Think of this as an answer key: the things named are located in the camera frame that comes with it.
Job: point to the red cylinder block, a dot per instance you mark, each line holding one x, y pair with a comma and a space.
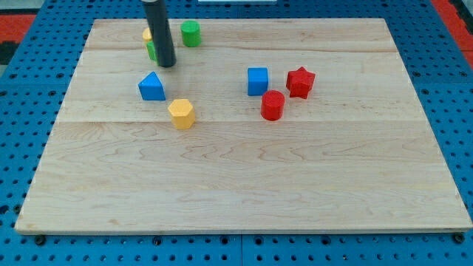
272, 106

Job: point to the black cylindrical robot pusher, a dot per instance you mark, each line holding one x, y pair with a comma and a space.
158, 22

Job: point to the blue cube block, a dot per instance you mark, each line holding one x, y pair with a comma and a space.
258, 81

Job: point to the light wooden board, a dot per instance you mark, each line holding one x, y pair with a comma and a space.
357, 156

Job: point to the red star block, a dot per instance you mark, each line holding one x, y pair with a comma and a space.
300, 82

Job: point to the small yellow block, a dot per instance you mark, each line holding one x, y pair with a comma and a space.
146, 35

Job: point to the small green block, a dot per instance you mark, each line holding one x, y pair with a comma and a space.
151, 51

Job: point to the blue triangle block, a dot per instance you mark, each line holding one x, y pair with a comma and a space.
151, 88

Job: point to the yellow hexagon block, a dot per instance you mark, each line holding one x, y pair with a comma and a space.
182, 113

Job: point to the green cylinder block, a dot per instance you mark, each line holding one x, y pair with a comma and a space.
190, 31

